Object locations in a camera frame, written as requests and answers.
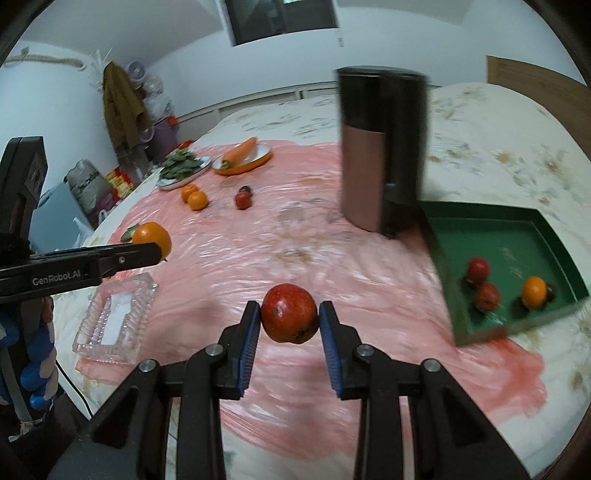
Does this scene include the black cable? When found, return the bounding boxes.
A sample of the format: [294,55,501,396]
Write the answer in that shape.
[55,360,93,421]

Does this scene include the large orange mandarin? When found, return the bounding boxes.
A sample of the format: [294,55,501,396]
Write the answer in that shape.
[522,276,548,309]

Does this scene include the wall pipe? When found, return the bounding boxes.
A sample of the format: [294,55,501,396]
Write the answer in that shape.
[2,50,88,70]

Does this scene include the white plastic bag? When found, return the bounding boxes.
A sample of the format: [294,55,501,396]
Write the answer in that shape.
[74,215,112,250]

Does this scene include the white plate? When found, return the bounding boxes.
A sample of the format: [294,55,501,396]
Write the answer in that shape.
[156,156,212,191]

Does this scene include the grey printed bag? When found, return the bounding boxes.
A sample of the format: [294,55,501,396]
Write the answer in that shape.
[65,159,114,215]

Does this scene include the dark glass window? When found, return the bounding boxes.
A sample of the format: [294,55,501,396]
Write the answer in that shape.
[223,0,338,46]

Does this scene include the pile of green leaves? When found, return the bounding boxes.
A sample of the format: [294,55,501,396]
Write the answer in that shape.
[160,148,204,180]

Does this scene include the person's left hand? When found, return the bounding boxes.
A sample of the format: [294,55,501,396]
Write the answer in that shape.
[21,296,60,411]

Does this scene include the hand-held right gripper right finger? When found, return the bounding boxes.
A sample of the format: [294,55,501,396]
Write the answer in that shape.
[318,300,532,480]

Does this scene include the white coat rack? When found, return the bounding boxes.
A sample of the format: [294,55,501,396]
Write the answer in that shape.
[85,48,109,88]

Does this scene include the wooden bed headboard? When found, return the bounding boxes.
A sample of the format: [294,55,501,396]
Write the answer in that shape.
[486,55,591,162]

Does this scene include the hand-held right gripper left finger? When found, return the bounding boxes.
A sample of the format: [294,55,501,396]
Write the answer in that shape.
[58,300,262,480]

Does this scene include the olive brown coat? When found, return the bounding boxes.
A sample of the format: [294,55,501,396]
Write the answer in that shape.
[102,62,152,151]

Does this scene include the orange carrot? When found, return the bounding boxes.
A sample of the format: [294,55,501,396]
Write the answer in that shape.
[221,137,257,168]

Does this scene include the yellow and red boxes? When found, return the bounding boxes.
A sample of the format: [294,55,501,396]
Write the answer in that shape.
[106,168,134,197]

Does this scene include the pink plastic sheet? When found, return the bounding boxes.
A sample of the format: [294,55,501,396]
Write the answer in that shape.
[74,141,548,455]

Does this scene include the yellow plate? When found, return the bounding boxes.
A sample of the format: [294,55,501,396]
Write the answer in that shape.
[212,144,273,176]

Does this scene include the light blue board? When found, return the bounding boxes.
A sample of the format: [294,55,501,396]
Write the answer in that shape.
[34,182,88,254]

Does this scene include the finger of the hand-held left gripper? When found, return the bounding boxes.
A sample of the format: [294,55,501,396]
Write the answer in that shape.
[98,242,169,279]

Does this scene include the green cardboard box tray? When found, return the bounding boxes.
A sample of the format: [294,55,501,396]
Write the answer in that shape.
[418,200,591,348]

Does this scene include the purple container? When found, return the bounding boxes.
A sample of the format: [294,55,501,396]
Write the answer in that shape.
[150,117,178,153]

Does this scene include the clear glass dish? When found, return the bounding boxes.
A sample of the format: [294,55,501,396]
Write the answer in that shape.
[73,272,158,365]

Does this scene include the black and copper kettle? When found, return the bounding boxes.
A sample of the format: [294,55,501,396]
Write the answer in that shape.
[335,66,430,240]

